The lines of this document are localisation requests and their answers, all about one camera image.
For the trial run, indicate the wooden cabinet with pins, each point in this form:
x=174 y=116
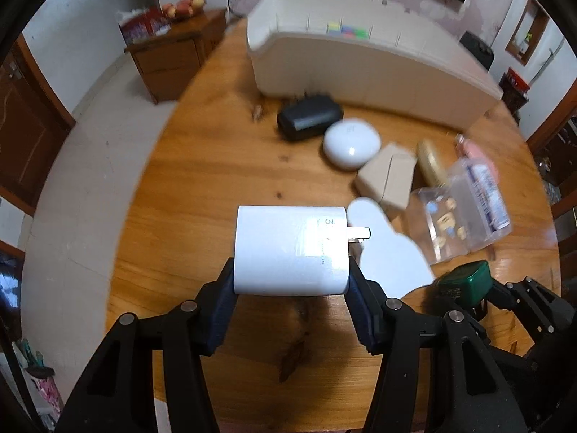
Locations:
x=176 y=61

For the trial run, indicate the red printed box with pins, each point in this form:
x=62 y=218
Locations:
x=142 y=27

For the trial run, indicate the white plastic storage bin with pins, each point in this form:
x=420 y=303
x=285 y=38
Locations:
x=360 y=72

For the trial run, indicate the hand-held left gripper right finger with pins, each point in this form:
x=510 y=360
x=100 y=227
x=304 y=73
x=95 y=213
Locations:
x=362 y=311

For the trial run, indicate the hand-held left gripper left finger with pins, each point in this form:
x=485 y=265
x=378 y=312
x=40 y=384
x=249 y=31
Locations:
x=220 y=309

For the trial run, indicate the brown wooden door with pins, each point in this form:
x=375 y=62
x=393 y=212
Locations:
x=25 y=121

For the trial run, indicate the wooden wall niche frame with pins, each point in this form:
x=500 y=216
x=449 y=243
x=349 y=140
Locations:
x=511 y=45

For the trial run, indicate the black power adapter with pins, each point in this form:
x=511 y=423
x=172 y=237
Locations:
x=306 y=115

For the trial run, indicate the pile of fruit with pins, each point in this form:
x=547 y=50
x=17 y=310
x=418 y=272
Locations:
x=185 y=4

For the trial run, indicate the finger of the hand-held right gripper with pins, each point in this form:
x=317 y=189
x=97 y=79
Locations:
x=536 y=306

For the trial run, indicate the pink bottle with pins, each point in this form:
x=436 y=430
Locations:
x=480 y=155

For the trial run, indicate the floral cloth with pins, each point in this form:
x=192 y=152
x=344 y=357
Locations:
x=43 y=388

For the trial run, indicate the white charger block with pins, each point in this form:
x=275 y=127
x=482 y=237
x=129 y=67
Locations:
x=288 y=252

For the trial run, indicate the white flat plastic piece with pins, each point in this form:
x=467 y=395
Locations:
x=392 y=257

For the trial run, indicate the green plug adapter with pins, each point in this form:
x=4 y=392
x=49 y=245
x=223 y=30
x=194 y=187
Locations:
x=466 y=279

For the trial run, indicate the white round case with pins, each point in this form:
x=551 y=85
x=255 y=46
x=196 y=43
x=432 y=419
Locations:
x=351 y=144

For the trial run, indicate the red patterned stand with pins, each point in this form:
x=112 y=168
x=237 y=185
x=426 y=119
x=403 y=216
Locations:
x=516 y=85

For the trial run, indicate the gold cylindrical container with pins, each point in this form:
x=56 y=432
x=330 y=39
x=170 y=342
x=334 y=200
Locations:
x=430 y=162

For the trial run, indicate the small beige cardboard box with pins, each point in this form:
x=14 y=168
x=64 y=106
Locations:
x=387 y=176

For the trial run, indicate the clear plastic box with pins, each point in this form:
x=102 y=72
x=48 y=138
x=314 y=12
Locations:
x=450 y=225

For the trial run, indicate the colourful puzzle cube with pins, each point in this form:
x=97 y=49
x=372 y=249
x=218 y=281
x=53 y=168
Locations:
x=347 y=30

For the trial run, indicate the black appliance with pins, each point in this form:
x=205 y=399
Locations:
x=478 y=49

